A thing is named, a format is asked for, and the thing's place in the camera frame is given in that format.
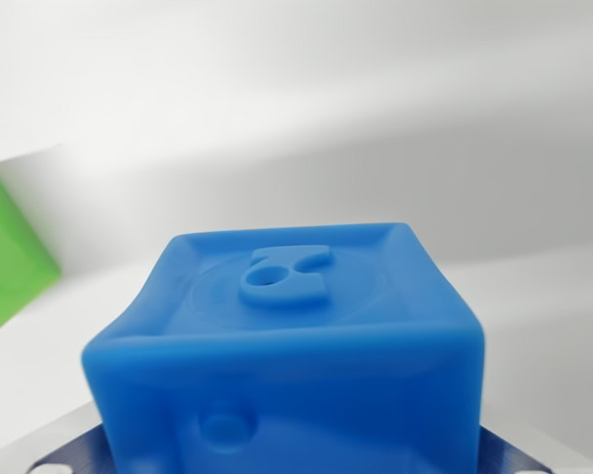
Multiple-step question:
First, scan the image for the black-padded silver gripper right finger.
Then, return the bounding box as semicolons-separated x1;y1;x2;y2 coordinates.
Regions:
478;424;593;474

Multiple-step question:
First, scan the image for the blue rubber cube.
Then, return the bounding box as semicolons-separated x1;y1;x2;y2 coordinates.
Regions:
79;221;487;474

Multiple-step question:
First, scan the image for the black-padded silver gripper left finger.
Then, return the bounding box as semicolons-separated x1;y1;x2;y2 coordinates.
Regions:
0;401;112;474

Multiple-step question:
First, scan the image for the green rubber cube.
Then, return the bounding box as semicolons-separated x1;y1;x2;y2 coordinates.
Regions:
0;164;62;342

